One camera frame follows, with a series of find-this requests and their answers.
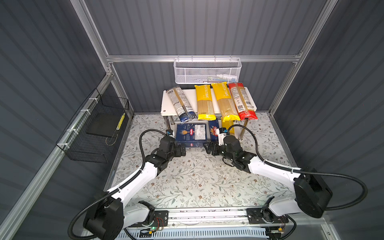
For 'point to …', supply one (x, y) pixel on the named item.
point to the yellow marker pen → (120, 122)
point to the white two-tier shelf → (167, 108)
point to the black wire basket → (92, 132)
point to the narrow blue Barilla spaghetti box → (213, 125)
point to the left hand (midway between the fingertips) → (178, 145)
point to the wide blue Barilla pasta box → (192, 135)
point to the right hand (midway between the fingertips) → (209, 144)
